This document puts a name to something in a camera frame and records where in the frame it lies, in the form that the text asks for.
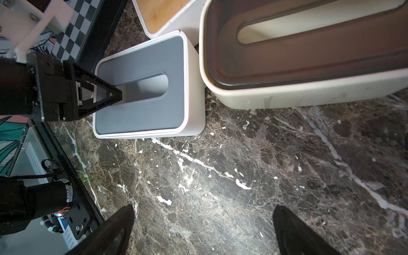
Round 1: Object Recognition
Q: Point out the wood lid white tissue box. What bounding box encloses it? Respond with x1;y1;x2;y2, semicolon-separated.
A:
132;0;206;46

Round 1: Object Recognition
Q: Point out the grey lid white tissue box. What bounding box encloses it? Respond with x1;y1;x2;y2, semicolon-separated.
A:
92;30;206;139

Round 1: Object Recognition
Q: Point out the checkerboard calibration plate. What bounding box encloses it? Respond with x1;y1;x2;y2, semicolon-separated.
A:
52;0;102;61

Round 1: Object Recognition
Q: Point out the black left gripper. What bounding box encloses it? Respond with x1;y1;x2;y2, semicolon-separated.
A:
25;53;122;122

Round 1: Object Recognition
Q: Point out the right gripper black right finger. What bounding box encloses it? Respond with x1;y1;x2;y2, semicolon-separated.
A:
273;205;339;255

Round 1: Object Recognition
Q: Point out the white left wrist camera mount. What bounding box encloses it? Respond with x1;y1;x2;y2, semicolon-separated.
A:
1;0;74;63

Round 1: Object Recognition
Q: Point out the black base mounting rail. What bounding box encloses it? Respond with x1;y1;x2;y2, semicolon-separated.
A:
36;122;104;241

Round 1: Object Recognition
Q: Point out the dark brown lid tissue box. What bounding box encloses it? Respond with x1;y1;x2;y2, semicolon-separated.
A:
199;1;408;109

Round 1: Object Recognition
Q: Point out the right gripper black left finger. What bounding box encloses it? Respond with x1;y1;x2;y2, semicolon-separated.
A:
68;204;135;255

